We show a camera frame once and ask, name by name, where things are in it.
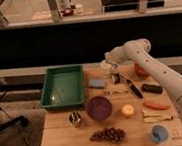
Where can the blue paper cup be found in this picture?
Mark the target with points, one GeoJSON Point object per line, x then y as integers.
{"type": "Point", "coordinates": [158, 134]}

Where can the silver fork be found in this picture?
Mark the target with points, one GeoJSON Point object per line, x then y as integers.
{"type": "Point", "coordinates": [111, 92]}

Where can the purple bowl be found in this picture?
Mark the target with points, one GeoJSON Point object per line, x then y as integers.
{"type": "Point", "coordinates": [98, 108]}

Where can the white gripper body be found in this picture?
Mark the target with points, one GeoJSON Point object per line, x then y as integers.
{"type": "Point", "coordinates": [112, 57]}

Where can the small metallic cup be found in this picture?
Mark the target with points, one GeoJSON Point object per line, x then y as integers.
{"type": "Point", "coordinates": [75, 118]}

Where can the small black white can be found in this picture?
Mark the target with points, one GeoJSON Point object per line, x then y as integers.
{"type": "Point", "coordinates": [116, 78]}

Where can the red bowl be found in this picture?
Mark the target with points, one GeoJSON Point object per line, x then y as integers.
{"type": "Point", "coordinates": [140, 71]}

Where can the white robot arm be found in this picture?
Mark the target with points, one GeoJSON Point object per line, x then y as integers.
{"type": "Point", "coordinates": [137, 51]}

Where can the yellow round fruit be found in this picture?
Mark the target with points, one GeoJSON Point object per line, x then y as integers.
{"type": "Point", "coordinates": [127, 110]}

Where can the green plastic tray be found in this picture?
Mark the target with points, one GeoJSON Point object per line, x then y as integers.
{"type": "Point", "coordinates": [63, 88]}

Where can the black handled knife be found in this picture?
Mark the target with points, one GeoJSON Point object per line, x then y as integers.
{"type": "Point", "coordinates": [132, 86]}

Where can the black remote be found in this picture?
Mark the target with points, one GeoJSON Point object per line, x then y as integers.
{"type": "Point", "coordinates": [152, 88]}

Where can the orange carrot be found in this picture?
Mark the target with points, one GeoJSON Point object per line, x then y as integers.
{"type": "Point", "coordinates": [155, 105]}

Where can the blue towel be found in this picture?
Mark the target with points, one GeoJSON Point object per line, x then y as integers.
{"type": "Point", "coordinates": [96, 83]}

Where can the bunch of dark grapes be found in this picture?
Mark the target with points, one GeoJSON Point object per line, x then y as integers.
{"type": "Point", "coordinates": [111, 135]}

